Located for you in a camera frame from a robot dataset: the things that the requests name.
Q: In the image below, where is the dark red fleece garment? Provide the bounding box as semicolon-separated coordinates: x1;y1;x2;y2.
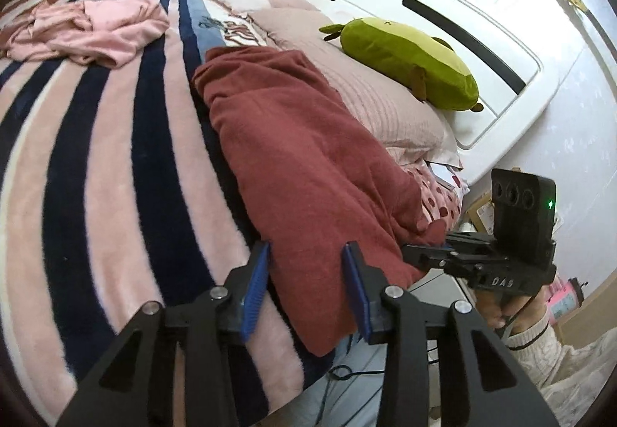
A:
194;47;447;356

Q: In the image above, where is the right forearm cream sweater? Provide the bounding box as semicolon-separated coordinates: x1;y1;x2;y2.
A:
506;315;616;426

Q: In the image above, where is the person's right hand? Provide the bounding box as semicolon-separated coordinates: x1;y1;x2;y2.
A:
475;286;547;335

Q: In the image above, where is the pink dotted sheet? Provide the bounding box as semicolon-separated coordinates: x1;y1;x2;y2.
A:
401;160;470;232

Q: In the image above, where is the pink water bottle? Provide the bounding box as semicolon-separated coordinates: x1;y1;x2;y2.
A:
546;277;586;326

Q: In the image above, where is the light blue trousers leg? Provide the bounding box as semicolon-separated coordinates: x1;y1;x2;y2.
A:
260;335;386;426

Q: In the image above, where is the pink ribbed pillow near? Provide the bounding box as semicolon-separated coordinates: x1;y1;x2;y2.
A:
248;8;462;169

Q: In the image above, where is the green avocado plush toy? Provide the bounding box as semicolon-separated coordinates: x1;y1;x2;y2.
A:
319;17;483;113

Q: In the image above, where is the white bed headboard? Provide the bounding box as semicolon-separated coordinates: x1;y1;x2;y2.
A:
307;0;583;184

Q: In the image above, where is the striped fleece bed blanket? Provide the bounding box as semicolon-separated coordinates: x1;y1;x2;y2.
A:
0;0;334;427

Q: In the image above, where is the pink crumpled garment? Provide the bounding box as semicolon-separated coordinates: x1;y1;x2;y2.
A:
1;0;169;70

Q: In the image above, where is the black camera box green light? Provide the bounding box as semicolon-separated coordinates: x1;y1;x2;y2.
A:
491;168;556;268

